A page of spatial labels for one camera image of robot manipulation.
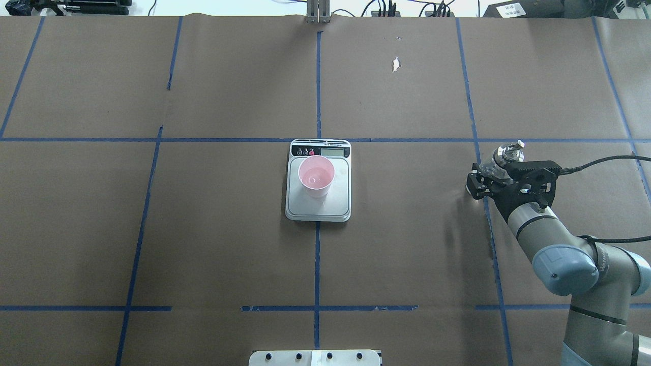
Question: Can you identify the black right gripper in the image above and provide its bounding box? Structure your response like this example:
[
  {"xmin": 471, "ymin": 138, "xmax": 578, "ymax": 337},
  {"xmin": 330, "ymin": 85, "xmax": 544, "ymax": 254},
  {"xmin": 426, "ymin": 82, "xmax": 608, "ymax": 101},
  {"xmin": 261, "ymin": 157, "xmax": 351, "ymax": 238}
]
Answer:
[{"xmin": 466, "ymin": 163, "xmax": 550, "ymax": 222}]

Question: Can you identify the glass sauce bottle metal spout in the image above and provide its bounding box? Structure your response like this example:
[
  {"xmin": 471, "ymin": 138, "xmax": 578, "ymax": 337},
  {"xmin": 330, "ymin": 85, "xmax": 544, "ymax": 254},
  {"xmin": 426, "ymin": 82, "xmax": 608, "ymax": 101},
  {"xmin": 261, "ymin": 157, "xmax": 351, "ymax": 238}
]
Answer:
[{"xmin": 477, "ymin": 140, "xmax": 525, "ymax": 180}]

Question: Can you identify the pink plastic cup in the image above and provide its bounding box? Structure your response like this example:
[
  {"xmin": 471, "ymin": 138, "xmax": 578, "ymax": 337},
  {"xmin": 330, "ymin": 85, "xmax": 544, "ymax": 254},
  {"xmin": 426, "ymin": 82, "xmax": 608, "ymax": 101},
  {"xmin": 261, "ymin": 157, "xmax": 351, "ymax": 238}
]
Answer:
[{"xmin": 298, "ymin": 155, "xmax": 335, "ymax": 198}]

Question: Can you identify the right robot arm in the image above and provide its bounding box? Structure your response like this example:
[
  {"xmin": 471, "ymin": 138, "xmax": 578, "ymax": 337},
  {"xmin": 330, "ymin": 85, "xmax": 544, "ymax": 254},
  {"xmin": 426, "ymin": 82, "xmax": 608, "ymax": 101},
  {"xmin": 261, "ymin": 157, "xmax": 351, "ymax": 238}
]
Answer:
[{"xmin": 466, "ymin": 161, "xmax": 649, "ymax": 365}]

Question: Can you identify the white digital kitchen scale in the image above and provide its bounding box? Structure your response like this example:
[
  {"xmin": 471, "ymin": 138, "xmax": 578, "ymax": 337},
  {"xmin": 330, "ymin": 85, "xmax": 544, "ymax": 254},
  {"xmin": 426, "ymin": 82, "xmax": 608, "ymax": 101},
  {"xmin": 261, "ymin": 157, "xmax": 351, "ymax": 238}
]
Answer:
[{"xmin": 285, "ymin": 139, "xmax": 352, "ymax": 222}]

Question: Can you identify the grey device with label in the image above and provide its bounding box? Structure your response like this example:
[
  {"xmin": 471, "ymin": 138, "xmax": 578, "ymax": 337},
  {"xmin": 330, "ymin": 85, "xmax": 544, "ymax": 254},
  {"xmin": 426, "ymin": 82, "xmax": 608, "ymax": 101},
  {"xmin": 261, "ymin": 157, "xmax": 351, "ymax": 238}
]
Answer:
[{"xmin": 481, "ymin": 1, "xmax": 650, "ymax": 19}]

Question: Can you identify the brown paper table cover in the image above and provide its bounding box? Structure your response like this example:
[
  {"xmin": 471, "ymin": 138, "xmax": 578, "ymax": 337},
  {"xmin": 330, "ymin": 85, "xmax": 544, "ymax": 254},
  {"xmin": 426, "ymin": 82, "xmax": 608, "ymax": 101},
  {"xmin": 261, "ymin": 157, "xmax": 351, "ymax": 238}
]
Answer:
[{"xmin": 2, "ymin": 14, "xmax": 649, "ymax": 365}]

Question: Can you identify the black tripod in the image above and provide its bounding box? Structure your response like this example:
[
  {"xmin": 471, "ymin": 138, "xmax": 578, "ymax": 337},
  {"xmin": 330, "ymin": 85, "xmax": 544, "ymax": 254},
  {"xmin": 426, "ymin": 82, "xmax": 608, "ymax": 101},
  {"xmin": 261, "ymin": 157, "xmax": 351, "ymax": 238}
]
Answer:
[{"xmin": 2, "ymin": 1, "xmax": 133, "ymax": 16}]

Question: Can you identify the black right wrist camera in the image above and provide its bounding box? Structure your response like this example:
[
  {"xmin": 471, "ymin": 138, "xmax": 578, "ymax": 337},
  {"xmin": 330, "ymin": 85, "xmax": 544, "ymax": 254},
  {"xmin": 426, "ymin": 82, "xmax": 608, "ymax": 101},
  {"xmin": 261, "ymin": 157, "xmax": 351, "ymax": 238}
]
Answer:
[{"xmin": 506, "ymin": 160, "xmax": 562, "ymax": 206}]

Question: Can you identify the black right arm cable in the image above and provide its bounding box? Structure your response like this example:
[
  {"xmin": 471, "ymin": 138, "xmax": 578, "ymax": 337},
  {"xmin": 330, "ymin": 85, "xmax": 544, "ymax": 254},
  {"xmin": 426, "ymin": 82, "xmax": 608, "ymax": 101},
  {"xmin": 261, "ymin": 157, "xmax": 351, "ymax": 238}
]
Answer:
[{"xmin": 557, "ymin": 155, "xmax": 651, "ymax": 243}]

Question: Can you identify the aluminium frame post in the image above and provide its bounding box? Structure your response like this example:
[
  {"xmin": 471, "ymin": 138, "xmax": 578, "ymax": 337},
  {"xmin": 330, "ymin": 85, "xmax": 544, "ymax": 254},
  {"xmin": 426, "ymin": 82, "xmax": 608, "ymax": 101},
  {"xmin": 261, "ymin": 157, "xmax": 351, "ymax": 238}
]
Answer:
[{"xmin": 305, "ymin": 0, "xmax": 332, "ymax": 24}]

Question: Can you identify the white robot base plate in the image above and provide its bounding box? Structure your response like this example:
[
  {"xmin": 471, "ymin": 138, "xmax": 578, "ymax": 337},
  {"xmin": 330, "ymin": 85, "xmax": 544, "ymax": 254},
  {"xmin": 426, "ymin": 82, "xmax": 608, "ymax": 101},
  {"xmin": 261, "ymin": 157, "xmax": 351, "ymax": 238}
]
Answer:
[{"xmin": 248, "ymin": 348, "xmax": 383, "ymax": 365}]

